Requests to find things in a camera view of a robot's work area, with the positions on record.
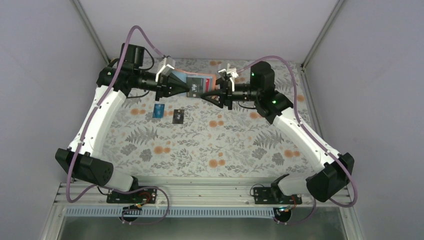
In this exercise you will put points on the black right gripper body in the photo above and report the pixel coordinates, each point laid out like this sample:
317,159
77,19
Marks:
228,97

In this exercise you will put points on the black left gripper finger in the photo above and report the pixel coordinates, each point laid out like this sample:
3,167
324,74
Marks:
175,91
175,82

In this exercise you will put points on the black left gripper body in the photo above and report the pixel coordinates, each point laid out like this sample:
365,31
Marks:
160,86

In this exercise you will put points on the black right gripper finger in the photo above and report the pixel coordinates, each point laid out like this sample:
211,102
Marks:
215,101
215,94

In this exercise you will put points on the blue credit card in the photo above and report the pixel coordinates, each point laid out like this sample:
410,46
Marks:
158,111

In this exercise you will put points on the black VIP card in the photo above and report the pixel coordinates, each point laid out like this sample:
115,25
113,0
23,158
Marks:
196,87
178,116

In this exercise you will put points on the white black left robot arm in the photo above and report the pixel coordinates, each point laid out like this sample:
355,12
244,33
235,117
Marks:
82,159

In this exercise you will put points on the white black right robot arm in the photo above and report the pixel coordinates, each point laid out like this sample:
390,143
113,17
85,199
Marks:
331,169

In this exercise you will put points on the floral patterned table mat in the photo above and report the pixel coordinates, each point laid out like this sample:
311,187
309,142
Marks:
211,142

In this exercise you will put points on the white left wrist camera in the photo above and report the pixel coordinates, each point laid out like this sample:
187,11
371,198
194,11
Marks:
165,67

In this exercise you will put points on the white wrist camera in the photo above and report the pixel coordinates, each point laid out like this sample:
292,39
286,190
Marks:
165,67
228,73

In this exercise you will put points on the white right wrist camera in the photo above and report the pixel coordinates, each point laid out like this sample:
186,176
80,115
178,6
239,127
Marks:
228,73

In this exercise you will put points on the aluminium mounting rail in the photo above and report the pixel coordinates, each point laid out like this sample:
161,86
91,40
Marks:
189,191

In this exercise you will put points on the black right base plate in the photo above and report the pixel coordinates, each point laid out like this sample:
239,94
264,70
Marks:
269,196

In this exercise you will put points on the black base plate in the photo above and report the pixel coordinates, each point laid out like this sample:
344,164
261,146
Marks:
147,196
269,196

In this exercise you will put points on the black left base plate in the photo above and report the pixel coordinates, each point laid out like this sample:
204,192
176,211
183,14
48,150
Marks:
147,196

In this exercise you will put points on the grey slotted cable duct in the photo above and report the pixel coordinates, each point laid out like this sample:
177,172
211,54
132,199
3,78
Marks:
172,212

